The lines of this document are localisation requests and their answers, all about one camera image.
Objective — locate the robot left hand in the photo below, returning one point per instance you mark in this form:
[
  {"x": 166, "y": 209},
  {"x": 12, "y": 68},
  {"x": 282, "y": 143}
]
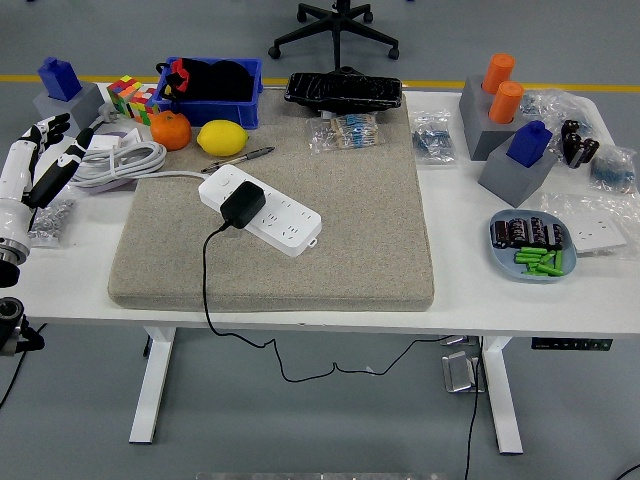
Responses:
[{"x": 15, "y": 190}]

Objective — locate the white power strip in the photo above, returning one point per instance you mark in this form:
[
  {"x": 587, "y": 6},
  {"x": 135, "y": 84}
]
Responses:
[{"x": 285, "y": 225}]

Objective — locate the bag of metal nuts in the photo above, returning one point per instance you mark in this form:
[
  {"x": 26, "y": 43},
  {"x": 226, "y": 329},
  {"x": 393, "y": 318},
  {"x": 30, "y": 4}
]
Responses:
[{"x": 52, "y": 222}]

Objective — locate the purple disc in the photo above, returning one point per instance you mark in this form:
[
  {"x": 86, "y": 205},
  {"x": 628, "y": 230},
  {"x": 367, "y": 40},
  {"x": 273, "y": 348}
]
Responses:
[{"x": 100, "y": 189}]

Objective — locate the small white box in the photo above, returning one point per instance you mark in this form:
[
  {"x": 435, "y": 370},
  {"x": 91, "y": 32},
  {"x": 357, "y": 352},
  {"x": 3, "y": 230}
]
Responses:
[{"x": 105, "y": 142}]

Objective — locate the grey block holder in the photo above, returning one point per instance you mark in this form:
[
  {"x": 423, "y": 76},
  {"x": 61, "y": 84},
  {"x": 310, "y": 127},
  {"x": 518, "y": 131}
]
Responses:
[
  {"x": 510, "y": 180},
  {"x": 85, "y": 107}
]

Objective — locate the blue bottle-shaped block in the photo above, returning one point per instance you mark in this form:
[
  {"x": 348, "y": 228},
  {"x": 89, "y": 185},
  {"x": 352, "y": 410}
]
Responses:
[
  {"x": 59, "y": 80},
  {"x": 529, "y": 145}
]

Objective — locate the open white box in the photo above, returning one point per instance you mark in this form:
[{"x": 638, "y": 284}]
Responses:
[{"x": 130, "y": 136}]

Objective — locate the multicolour puzzle cube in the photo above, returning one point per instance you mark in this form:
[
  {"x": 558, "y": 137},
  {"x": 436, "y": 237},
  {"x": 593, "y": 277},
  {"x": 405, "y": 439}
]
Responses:
[{"x": 122, "y": 92}]

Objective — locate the orange fruit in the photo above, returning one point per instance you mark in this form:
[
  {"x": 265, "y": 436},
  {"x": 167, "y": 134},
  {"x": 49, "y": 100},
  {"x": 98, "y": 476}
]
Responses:
[{"x": 171, "y": 131}]

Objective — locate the yellow lemon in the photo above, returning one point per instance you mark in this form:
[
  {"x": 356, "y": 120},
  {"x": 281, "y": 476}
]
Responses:
[{"x": 222, "y": 137}]

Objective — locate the blue plastic bin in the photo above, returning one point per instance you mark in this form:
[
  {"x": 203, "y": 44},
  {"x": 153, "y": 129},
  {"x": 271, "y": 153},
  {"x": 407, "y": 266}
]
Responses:
[{"x": 225, "y": 112}]

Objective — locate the grey pen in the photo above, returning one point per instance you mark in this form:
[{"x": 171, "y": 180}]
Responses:
[{"x": 240, "y": 159}]

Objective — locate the white table leg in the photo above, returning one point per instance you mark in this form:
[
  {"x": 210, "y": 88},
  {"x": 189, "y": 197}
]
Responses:
[
  {"x": 152, "y": 385},
  {"x": 502, "y": 395}
]

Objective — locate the bag of blue resistors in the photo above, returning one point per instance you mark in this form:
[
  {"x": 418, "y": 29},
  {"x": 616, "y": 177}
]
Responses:
[{"x": 350, "y": 131}]

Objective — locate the beige mat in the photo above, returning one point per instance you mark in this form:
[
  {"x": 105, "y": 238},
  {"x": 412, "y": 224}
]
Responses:
[{"x": 350, "y": 250}]

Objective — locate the black plastic tray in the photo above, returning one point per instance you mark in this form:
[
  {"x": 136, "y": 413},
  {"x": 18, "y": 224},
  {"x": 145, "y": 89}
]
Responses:
[{"x": 345, "y": 90}]

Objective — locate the bag of blue components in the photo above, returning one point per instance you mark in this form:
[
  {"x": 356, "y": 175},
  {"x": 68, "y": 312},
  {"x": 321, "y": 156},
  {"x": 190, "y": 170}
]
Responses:
[
  {"x": 612, "y": 170},
  {"x": 432, "y": 140}
]

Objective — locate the grey two-hole block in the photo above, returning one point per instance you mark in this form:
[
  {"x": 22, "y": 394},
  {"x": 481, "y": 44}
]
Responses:
[{"x": 480, "y": 130}]

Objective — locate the silver metal pedal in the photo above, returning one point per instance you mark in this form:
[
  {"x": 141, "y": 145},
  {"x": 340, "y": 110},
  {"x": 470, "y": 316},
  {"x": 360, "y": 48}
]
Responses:
[{"x": 457, "y": 372}]

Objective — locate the black capacitor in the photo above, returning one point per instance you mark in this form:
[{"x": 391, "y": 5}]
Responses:
[
  {"x": 556, "y": 235},
  {"x": 519, "y": 230},
  {"x": 537, "y": 229},
  {"x": 501, "y": 233}
]

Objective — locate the blue-grey plate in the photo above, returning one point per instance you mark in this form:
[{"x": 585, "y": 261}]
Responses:
[{"x": 500, "y": 260}]

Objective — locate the orange cylinder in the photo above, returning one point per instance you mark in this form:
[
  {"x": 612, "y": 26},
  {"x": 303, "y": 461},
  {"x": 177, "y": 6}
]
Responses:
[
  {"x": 500, "y": 72},
  {"x": 506, "y": 102}
]

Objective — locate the green battery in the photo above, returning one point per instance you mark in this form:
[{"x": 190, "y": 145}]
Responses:
[
  {"x": 537, "y": 267},
  {"x": 542, "y": 273},
  {"x": 530, "y": 250},
  {"x": 559, "y": 261},
  {"x": 527, "y": 257},
  {"x": 548, "y": 257}
]

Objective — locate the crumpled clear plastic bag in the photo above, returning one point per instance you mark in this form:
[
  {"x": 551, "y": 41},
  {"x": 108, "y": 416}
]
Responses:
[{"x": 550, "y": 107}]

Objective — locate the clear bag round socket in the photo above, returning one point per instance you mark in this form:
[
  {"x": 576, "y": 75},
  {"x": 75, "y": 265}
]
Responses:
[{"x": 560, "y": 202}]

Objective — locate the cluster of black capacitors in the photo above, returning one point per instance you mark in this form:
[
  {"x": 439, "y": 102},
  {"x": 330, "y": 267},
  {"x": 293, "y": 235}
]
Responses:
[{"x": 575, "y": 142}]

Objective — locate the black table control panel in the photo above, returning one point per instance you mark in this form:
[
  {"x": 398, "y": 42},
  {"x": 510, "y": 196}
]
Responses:
[{"x": 570, "y": 344}]

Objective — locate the white wall socket plate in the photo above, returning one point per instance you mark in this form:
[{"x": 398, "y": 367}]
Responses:
[{"x": 597, "y": 232}]

